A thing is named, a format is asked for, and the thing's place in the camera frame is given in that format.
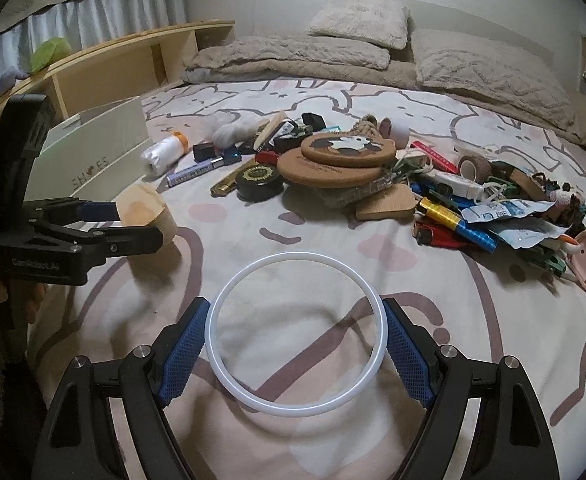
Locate long red box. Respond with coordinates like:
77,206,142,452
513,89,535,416
410,140,459,171

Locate panda cork coaster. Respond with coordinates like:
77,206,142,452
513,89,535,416
300,131,396,167

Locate round black gold tin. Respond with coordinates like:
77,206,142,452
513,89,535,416
236,164,284,203

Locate woven straw coaster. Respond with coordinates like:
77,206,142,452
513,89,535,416
318,182,391,208

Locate purple plush toy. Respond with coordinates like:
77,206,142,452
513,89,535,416
0,67,31,101

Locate shiny blue cylinder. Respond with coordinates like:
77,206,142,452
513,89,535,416
453,220,499,253

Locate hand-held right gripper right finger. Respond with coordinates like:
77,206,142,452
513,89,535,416
380,297,560,480

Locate wooden bedside shelf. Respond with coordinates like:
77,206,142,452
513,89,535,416
0,20,236,161

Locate black patterned case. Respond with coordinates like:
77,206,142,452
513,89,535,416
272,120,309,151

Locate blue white paper packets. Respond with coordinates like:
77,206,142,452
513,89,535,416
460,199,574,251

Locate rope bundle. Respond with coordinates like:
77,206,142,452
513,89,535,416
350,114,380,136

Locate brown tape roll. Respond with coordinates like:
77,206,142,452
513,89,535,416
458,154,494,181

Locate green plush toy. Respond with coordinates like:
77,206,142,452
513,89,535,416
29,39,72,73

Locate beige fleece blanket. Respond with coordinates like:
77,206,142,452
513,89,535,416
180,35,586,148

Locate white storage box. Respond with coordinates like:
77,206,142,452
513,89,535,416
38,97,149,201

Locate red lighter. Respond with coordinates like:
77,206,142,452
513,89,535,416
413,222,466,248

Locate plastic bag roll orange cap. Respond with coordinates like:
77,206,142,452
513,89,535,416
142,131,190,177

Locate beige textured pillow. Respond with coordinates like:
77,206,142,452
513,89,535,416
185,35,391,71
410,29,576,128

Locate gold lighter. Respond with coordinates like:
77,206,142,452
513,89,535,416
210,160,256,197

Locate fluffy beige pillow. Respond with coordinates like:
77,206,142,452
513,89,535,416
305,0,411,51

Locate crumpled white plastic bag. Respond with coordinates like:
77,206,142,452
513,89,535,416
212,112,269,146

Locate grey curtain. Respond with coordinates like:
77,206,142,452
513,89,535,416
0,0,190,101

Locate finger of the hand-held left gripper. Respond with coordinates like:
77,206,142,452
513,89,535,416
38,222,165,261
23,198,122,224

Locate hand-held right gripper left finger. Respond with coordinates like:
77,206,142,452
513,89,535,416
32,296,211,480

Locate plain cork coaster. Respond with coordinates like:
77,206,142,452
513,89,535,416
277,152,396,188

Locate person's left hand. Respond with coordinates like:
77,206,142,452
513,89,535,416
0,272,44,323

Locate printed bunny bed sheet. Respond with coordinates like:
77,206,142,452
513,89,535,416
23,77,586,480

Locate wide white tape roll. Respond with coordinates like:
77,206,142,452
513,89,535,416
378,117,410,150

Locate shiny yellow cylinder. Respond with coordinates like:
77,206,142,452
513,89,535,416
418,197,461,228

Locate oval wooden piece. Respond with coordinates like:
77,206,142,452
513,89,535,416
253,112,286,151

